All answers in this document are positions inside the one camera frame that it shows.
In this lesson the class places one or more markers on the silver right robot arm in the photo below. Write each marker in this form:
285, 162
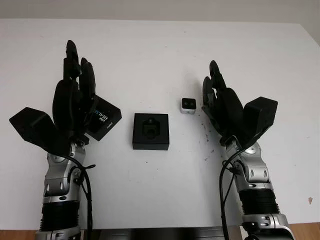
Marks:
257, 180

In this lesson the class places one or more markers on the black camera box base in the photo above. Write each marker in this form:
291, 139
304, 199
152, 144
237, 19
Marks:
150, 140

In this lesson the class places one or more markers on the dark robot torso panel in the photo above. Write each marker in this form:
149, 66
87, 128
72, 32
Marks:
162, 233

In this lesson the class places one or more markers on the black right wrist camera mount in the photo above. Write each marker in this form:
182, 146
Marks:
260, 112

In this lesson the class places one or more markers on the small silver depth camera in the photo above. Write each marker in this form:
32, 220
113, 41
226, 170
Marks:
188, 107

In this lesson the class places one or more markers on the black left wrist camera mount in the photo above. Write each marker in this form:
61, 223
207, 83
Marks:
35, 125

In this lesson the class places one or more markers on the black RealSense box lid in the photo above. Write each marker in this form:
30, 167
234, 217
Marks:
106, 117

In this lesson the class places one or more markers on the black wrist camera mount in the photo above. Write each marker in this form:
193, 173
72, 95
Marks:
35, 125
260, 112

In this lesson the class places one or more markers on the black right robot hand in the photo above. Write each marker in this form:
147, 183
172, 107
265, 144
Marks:
230, 110

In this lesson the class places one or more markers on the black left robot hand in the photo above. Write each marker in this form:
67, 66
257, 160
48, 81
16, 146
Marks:
67, 100

